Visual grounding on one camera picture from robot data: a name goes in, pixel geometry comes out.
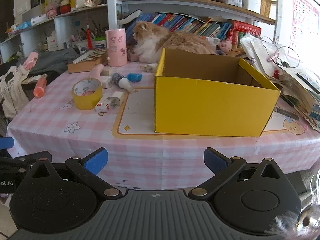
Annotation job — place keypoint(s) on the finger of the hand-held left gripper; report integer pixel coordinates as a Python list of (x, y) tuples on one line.
[(6, 143), (23, 163)]

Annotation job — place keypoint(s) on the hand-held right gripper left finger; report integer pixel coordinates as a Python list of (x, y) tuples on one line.
[(96, 161)]

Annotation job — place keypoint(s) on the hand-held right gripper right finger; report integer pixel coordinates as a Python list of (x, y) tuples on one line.
[(215, 160)]

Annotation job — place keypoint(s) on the yellow cardboard box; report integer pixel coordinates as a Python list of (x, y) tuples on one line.
[(212, 105)]

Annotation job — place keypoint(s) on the white staples box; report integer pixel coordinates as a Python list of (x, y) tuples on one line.
[(102, 105)]

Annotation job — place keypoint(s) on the yellow tape roll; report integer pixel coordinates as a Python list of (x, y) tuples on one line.
[(86, 100)]

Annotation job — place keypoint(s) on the white charger plug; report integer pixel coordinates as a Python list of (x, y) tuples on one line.
[(116, 98)]

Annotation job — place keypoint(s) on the white tissue pack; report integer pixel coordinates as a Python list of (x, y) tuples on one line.
[(106, 82)]

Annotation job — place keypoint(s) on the dark blue white tube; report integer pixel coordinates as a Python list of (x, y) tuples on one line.
[(120, 78)]

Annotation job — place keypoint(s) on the pink fluffy plush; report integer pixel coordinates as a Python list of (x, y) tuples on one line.
[(96, 71)]

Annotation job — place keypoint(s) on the pink checkered desktop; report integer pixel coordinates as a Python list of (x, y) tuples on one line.
[(75, 135)]

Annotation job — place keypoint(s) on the white garment with black print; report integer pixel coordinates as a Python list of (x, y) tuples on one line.
[(12, 85)]

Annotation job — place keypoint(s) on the orange tube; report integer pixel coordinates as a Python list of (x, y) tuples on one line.
[(40, 87)]

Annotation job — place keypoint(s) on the pink glove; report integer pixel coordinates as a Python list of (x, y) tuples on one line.
[(30, 60)]

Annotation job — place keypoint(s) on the grey marker pen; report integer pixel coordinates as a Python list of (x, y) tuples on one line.
[(287, 113)]

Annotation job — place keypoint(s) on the beige sponge block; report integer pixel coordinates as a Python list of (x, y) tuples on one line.
[(110, 71)]

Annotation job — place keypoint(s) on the wooden chessboard box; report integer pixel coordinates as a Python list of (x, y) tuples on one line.
[(85, 66)]

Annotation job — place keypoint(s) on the grey cloth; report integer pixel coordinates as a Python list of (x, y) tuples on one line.
[(55, 58)]

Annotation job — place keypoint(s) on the white plastic case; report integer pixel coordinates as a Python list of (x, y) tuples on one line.
[(82, 57)]

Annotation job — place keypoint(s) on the white box with red label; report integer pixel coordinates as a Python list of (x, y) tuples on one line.
[(52, 43)]

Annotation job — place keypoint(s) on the pile of papers and bags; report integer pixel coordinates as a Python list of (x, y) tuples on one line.
[(300, 85)]

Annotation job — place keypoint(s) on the pink pig toy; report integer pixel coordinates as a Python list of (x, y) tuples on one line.
[(226, 46)]

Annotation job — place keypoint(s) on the pink canister with stickers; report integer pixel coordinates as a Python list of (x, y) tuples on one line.
[(116, 47)]

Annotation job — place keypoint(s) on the blue wipes pack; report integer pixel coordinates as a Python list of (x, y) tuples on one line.
[(23, 25)]

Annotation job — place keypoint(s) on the green lid jar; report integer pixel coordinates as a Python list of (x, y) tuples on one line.
[(100, 42)]

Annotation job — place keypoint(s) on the small white orange carton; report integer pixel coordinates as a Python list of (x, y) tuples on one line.
[(212, 40)]

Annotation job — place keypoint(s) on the red tassel doll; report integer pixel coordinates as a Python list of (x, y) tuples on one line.
[(88, 38)]

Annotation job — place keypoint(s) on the pen holder with pens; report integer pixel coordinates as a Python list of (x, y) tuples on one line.
[(80, 36)]

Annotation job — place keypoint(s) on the white wipes pack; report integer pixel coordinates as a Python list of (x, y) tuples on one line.
[(38, 20)]

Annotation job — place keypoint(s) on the orange and white cat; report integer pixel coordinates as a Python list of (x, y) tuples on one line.
[(155, 47)]

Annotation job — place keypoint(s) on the row of red books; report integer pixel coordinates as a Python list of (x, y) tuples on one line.
[(246, 28)]

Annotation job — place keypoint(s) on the dark wooden door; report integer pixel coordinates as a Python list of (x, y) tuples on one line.
[(6, 5)]

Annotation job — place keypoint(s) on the pink gift box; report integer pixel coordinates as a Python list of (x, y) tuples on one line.
[(53, 12)]

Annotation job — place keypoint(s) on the row of colourful books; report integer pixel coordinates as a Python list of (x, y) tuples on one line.
[(180, 21)]

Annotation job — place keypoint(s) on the red round jar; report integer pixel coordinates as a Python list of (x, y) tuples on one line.
[(65, 7)]

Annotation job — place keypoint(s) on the white shelf unit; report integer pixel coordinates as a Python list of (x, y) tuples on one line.
[(112, 5)]

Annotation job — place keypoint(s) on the white storage box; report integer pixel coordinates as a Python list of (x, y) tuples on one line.
[(251, 3)]

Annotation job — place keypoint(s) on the pink alphabet wall poster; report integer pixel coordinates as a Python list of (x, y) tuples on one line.
[(303, 17)]

